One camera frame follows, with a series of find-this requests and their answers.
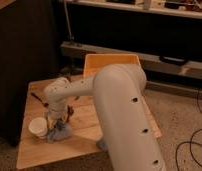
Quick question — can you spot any blue sponge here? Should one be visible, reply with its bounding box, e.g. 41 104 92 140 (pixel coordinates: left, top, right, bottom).
97 138 107 151

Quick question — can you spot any yellow plastic bin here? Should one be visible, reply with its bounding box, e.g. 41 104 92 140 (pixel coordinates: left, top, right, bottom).
83 54 140 78

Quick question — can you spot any white paper cup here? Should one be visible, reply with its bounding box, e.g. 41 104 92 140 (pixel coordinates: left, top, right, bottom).
28 117 48 139

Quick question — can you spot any blue-grey towel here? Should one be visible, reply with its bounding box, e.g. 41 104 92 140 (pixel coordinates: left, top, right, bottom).
46 121 73 143

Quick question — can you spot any brown crumbs pile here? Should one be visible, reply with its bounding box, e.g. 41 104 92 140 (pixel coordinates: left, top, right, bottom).
67 106 74 117

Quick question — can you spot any black floor cable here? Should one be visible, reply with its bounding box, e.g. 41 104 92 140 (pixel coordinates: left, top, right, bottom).
174 86 202 171

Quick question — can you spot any wooden folding table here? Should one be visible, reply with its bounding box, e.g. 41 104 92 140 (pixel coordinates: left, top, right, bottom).
16 79 162 171

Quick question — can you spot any dark cabinet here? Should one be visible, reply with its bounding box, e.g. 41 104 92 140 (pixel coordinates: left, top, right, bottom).
0 0 59 146

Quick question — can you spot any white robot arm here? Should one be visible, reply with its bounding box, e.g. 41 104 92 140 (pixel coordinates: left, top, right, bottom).
44 64 167 171

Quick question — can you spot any grey floor rail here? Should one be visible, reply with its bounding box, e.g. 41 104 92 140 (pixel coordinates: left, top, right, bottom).
60 41 202 79

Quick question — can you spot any metal pole stand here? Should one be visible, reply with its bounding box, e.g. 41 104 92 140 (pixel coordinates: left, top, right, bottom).
63 0 75 45

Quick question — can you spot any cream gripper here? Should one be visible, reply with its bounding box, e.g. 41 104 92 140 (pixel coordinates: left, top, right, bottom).
45 110 67 129

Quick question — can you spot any dark small spoon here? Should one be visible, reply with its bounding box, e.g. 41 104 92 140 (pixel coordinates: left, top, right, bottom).
30 93 49 107

